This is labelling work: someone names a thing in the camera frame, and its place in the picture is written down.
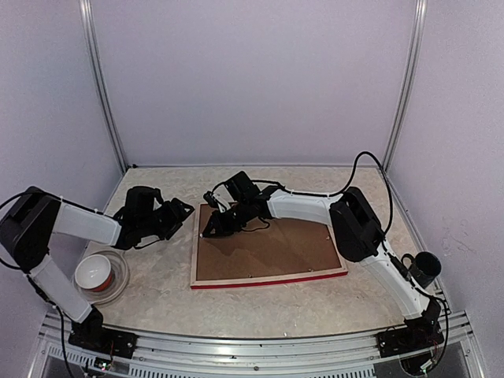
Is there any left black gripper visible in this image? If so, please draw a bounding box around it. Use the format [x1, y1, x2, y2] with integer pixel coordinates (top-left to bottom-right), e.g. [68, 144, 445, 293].
[138, 198, 194, 240]

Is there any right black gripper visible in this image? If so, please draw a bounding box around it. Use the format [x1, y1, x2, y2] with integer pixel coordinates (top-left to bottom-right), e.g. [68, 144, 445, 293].
[202, 200, 250, 237]

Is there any brown backing board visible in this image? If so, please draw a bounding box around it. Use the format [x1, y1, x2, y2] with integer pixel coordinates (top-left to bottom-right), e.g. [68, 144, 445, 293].
[195, 204, 343, 281]

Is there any red wooden picture frame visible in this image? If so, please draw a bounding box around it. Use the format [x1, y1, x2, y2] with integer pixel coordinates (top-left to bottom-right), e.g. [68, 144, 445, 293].
[190, 202, 350, 291]

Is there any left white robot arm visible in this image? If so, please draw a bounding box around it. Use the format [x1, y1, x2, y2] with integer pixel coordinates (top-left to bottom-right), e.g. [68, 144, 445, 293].
[1, 186, 195, 359]

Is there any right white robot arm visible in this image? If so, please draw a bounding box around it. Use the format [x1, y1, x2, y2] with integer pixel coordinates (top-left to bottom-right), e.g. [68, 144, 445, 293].
[201, 185, 448, 357]

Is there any white red bowl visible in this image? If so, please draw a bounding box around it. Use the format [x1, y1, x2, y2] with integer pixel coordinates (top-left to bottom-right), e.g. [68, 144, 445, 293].
[74, 254, 112, 292]

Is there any dark green mug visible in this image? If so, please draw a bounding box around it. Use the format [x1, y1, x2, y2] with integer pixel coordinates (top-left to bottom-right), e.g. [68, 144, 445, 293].
[401, 251, 442, 289]

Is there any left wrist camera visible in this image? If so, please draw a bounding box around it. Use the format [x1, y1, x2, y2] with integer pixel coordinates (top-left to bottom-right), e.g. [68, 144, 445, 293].
[124, 186, 163, 217]

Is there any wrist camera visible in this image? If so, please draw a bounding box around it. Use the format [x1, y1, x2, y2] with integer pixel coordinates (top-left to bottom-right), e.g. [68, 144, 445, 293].
[124, 186, 163, 217]
[203, 171, 260, 213]

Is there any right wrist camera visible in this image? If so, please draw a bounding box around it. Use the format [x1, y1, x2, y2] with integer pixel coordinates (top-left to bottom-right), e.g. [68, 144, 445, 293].
[203, 171, 260, 213]

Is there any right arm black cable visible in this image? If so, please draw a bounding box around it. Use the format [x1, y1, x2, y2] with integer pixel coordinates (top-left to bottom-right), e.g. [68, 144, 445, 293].
[251, 151, 395, 237]

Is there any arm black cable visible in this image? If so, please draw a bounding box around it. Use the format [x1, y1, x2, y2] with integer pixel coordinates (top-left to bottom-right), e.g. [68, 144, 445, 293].
[251, 151, 395, 237]
[0, 192, 28, 271]

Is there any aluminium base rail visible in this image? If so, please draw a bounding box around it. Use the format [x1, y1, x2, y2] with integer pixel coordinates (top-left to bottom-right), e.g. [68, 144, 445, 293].
[27, 310, 487, 378]

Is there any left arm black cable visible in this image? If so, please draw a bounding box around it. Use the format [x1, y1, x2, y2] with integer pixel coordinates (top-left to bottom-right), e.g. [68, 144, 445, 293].
[0, 192, 28, 271]

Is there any left aluminium post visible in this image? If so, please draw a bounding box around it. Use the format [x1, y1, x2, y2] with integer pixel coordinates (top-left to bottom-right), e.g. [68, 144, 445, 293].
[79, 0, 128, 174]

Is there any aluminium post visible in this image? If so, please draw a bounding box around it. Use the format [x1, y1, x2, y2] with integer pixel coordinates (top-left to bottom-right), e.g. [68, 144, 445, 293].
[79, 0, 128, 174]
[382, 0, 428, 172]

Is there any right aluminium post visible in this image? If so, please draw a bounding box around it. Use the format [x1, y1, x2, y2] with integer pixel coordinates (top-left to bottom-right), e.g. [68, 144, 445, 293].
[382, 0, 428, 172]

